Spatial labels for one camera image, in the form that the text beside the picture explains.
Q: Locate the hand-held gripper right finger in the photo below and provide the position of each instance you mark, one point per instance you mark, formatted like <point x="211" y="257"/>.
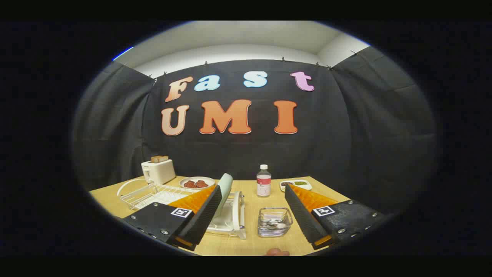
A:
<point x="303" y="219"/>

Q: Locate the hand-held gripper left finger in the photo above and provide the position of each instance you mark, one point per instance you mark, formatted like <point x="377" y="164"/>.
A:
<point x="203" y="221"/>

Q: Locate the pale green plate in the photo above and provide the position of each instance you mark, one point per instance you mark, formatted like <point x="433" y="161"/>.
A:
<point x="225" y="188"/>

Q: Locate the white plate with meat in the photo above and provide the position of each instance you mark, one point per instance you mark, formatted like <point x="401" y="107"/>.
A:
<point x="192" y="179"/>

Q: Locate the white divided condiment tray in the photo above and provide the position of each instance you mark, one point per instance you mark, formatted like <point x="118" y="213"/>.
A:
<point x="303" y="187"/>

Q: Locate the red meat piece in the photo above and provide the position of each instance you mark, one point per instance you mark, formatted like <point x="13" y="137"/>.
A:
<point x="189" y="184"/>
<point x="201" y="184"/>

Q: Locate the clear bottle with red label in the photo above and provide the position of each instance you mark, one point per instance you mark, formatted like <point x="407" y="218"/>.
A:
<point x="263" y="182"/>

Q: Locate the white toaster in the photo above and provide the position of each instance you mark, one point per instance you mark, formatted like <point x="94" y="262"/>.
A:
<point x="159" y="172"/>

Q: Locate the black backdrop cloth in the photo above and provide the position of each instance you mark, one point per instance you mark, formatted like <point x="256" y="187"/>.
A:
<point x="246" y="154"/>

